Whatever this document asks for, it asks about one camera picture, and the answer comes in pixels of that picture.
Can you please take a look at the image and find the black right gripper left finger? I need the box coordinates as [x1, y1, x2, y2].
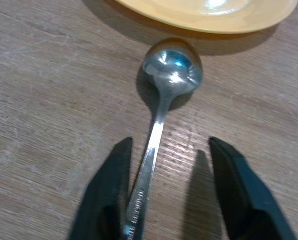
[68, 136, 133, 240]

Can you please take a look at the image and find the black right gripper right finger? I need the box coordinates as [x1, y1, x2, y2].
[208, 136, 297, 240]

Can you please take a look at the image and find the silver metal spoon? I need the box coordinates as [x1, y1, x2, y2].
[122, 37, 203, 240]

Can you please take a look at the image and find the yellow plate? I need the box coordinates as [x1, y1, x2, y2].
[113, 0, 298, 35]

